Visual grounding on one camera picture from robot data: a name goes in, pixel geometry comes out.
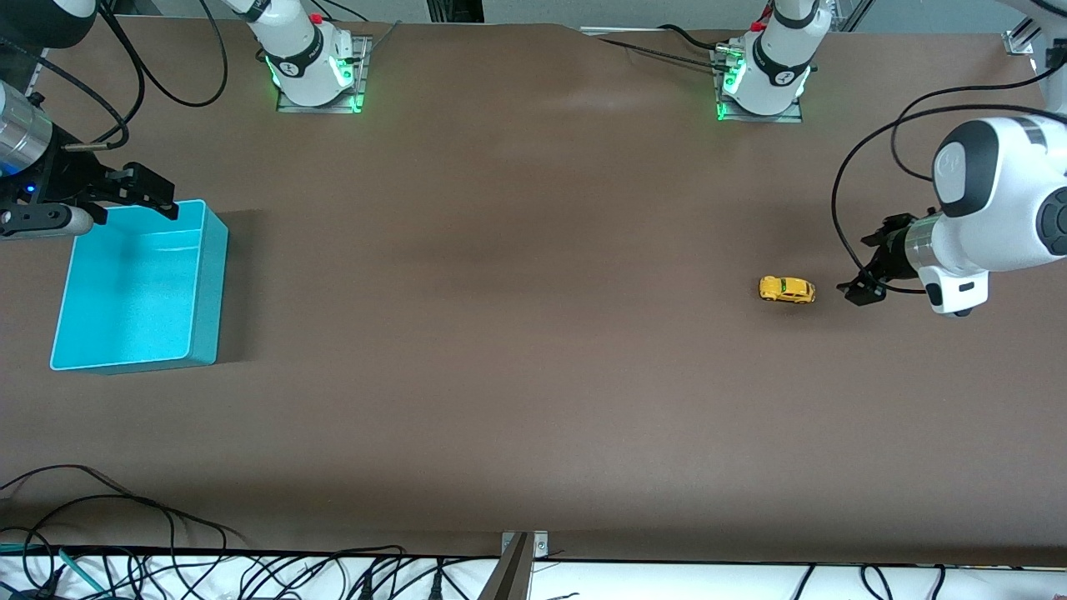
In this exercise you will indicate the turquoise plastic bin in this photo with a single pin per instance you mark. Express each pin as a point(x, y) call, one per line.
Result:
point(133, 292)

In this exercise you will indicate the grey metal post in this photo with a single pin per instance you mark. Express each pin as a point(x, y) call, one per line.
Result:
point(508, 575)

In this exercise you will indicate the silver metal bracket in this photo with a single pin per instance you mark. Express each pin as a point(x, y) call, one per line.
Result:
point(540, 543)

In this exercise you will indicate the dark aluminium frame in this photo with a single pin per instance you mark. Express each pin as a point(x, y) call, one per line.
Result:
point(21, 67)

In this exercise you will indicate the yellow beetle toy car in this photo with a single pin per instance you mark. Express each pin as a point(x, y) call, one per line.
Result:
point(785, 288)

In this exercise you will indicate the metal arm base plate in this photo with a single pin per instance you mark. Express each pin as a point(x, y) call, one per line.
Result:
point(783, 120)
point(292, 108)

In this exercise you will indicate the silver edge strip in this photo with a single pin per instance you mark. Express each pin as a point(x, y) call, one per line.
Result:
point(642, 31)

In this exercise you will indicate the aluminium frame rail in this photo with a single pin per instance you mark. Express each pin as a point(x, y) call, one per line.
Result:
point(1021, 37)
point(850, 12)

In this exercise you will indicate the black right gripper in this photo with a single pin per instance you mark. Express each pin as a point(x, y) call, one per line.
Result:
point(68, 177)

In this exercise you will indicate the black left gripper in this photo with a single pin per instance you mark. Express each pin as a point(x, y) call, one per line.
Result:
point(891, 253)

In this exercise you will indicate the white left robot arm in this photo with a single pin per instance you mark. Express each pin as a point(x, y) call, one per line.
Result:
point(1000, 200)

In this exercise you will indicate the black box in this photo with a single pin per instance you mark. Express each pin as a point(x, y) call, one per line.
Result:
point(454, 10)

